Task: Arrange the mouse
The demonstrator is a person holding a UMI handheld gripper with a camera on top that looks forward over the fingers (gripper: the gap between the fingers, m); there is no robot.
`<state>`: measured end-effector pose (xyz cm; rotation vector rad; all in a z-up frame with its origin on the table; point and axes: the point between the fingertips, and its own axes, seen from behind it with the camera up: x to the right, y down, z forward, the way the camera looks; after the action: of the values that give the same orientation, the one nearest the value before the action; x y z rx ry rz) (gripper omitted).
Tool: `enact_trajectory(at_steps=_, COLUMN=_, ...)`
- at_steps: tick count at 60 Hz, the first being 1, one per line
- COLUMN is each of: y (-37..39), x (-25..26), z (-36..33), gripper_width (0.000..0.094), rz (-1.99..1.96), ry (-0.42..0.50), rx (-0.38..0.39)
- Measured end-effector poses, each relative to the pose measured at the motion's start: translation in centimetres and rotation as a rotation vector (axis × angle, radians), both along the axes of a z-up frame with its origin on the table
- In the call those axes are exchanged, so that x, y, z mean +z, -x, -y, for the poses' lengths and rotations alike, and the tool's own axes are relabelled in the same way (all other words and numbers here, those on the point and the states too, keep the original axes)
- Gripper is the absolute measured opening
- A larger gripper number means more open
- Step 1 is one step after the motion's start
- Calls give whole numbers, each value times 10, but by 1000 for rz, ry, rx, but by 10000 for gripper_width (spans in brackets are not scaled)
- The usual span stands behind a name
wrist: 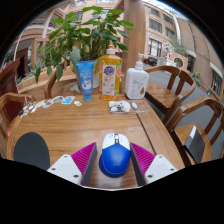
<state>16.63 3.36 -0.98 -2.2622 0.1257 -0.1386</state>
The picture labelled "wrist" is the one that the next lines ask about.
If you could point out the key bunch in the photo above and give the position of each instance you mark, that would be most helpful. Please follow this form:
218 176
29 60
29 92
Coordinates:
26 110

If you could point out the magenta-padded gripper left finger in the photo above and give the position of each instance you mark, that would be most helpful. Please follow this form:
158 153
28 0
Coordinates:
68 166

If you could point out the dark red wooden pedestal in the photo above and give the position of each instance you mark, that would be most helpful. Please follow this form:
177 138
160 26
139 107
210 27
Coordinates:
8 80

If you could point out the small white wrapper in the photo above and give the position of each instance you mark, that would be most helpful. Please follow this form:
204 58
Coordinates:
77 103

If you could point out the black notebook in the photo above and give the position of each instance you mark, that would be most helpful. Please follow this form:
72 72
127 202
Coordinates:
194 145

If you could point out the wooden armchair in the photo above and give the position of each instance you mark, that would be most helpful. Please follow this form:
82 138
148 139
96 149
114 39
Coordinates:
160 93
10 100
180 133
50 85

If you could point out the blue printed card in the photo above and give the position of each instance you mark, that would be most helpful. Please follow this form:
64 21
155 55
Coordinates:
68 99

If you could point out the orange dish soap bottle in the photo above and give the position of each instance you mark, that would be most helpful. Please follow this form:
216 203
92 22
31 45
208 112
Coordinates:
109 78

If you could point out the blue squeeze tube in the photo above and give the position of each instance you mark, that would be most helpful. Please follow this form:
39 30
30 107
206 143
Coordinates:
86 80

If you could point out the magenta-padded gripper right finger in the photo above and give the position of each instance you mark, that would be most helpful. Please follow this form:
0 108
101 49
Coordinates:
156 166

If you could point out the green leafy potted plant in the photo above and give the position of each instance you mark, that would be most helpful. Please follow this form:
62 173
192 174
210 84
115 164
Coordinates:
83 36

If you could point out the clear plastic packet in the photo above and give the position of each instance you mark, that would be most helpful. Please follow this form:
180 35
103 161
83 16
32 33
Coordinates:
121 106

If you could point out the white pump bottle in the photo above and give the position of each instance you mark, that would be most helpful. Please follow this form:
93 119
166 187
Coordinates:
136 83

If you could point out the blue and white computer mouse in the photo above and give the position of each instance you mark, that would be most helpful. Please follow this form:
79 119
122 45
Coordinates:
115 158

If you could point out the round black mouse pad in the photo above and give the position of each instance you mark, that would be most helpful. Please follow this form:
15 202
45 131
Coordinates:
30 150

